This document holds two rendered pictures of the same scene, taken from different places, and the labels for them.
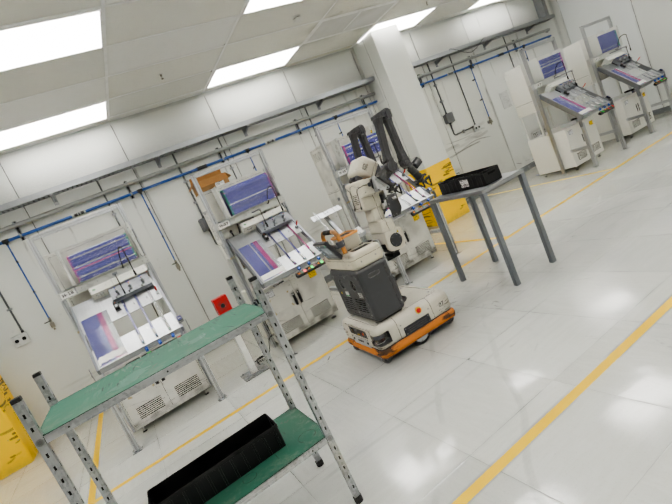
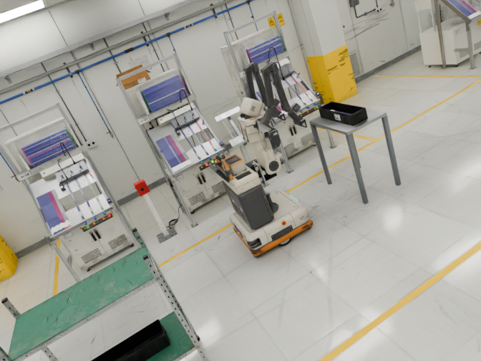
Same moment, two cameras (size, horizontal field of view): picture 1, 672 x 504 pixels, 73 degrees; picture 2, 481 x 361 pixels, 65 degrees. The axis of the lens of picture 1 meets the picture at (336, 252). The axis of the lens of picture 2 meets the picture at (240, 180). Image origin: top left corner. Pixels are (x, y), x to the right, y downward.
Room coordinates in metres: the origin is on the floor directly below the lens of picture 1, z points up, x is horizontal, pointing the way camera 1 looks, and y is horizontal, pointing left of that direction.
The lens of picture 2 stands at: (0.03, -0.60, 2.14)
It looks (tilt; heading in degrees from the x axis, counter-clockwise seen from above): 24 degrees down; 9
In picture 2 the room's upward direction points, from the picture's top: 22 degrees counter-clockwise
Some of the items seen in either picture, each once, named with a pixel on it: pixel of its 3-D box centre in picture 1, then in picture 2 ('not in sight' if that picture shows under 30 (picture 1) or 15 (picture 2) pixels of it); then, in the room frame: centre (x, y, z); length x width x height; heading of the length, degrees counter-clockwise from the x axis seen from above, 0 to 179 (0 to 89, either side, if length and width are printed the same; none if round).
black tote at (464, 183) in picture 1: (468, 180); (341, 112); (3.72, -1.24, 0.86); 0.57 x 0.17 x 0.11; 20
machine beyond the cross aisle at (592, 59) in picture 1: (607, 81); not in sight; (7.40, -5.19, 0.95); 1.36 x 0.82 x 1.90; 25
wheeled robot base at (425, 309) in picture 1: (395, 318); (268, 220); (3.33, -0.21, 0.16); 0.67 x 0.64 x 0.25; 110
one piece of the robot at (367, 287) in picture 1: (363, 274); (246, 188); (3.30, -0.12, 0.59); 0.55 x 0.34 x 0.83; 20
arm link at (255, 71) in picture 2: (368, 152); (260, 85); (3.69, -0.57, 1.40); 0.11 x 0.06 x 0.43; 21
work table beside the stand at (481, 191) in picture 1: (489, 229); (353, 152); (3.72, -1.27, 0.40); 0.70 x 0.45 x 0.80; 20
